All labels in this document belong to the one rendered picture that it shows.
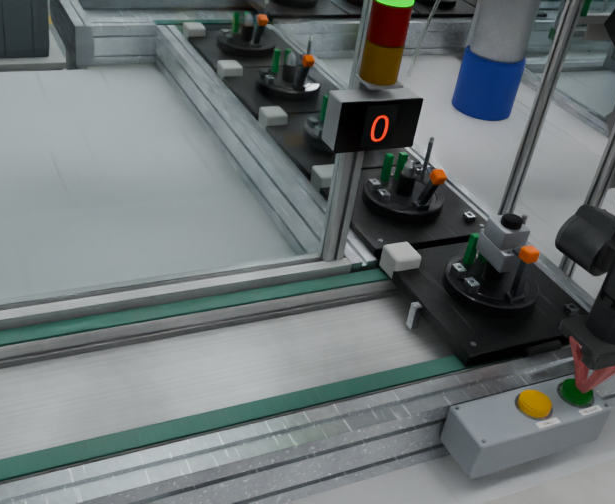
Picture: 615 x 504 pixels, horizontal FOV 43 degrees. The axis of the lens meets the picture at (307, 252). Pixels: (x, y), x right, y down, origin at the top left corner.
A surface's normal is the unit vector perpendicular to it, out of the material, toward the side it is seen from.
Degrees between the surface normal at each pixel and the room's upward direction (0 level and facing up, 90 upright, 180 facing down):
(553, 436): 90
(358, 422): 0
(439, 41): 90
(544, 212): 0
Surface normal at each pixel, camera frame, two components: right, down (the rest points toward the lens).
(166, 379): 0.14, -0.82
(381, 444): 0.42, 0.55
